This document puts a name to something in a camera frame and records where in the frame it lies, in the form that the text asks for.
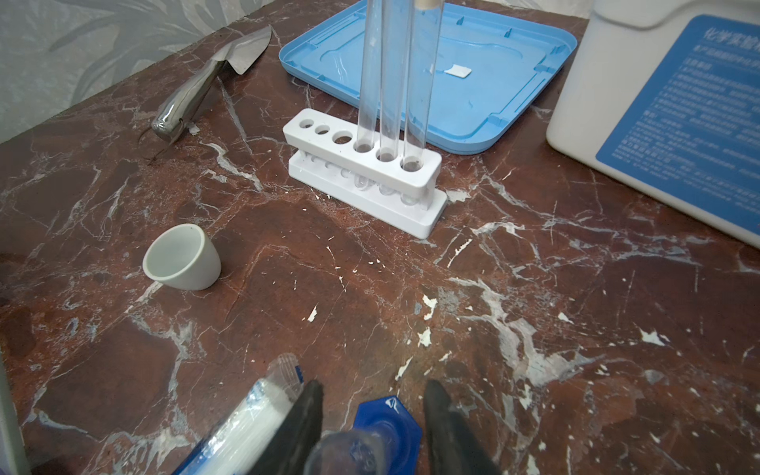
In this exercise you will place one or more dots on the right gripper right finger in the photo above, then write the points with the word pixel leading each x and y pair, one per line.
pixel 453 449

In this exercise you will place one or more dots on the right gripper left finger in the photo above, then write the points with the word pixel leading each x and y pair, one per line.
pixel 289 449

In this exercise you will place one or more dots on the white bottle blue label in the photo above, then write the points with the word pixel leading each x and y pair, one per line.
pixel 238 442

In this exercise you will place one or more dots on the small blue cap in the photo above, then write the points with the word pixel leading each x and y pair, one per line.
pixel 384 439

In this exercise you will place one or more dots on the small white crucible cup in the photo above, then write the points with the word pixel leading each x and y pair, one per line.
pixel 183 258

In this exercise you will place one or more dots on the white test tube rack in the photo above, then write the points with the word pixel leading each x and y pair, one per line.
pixel 328 160

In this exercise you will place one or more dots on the white plastic storage bin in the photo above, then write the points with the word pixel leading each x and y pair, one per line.
pixel 664 97

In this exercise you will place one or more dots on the test tube beige cap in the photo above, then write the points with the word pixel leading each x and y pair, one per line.
pixel 426 28

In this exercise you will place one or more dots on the metal garden trowel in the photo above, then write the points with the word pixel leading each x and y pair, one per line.
pixel 177 111

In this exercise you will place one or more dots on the blue plastic bin lid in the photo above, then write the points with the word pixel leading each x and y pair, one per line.
pixel 490 68

